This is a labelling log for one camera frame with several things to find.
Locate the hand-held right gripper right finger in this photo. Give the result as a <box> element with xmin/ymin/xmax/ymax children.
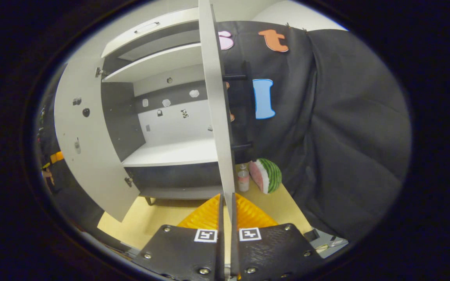
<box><xmin>231</xmin><ymin>192</ymin><xmax>322</xmax><ymax>281</ymax></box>

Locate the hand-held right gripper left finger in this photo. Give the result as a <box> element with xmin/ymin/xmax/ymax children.
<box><xmin>133</xmin><ymin>193</ymin><xmax>225</xmax><ymax>281</ymax></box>

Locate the white shoe cabinet door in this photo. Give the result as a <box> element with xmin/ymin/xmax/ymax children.
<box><xmin>198</xmin><ymin>0</ymin><xmax>236</xmax><ymax>219</ymax></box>
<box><xmin>53</xmin><ymin>55</ymin><xmax>141</xmax><ymax>223</ymax></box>

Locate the white double-door shoe cabinet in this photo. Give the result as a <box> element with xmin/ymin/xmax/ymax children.
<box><xmin>100</xmin><ymin>7</ymin><xmax>236</xmax><ymax>205</ymax></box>

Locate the black door handle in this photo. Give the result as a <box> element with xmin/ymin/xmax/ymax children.
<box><xmin>222</xmin><ymin>60</ymin><xmax>255</xmax><ymax>164</ymax></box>

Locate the white cabinet shelf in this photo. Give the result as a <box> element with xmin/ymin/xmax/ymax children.
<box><xmin>122</xmin><ymin>137</ymin><xmax>220</xmax><ymax>167</ymax></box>
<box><xmin>102</xmin><ymin>42</ymin><xmax>204</xmax><ymax>83</ymax></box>

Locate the pink drink bottle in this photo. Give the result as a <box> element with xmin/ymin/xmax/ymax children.
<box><xmin>236</xmin><ymin>164</ymin><xmax>251</xmax><ymax>192</ymax></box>

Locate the watermelon slice toy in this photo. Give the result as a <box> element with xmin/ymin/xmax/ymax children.
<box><xmin>248</xmin><ymin>158</ymin><xmax>283</xmax><ymax>194</ymax></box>

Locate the curved flap handle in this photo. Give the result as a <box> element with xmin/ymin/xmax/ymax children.
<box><xmin>134</xmin><ymin>21</ymin><xmax>161</xmax><ymax>34</ymax></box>

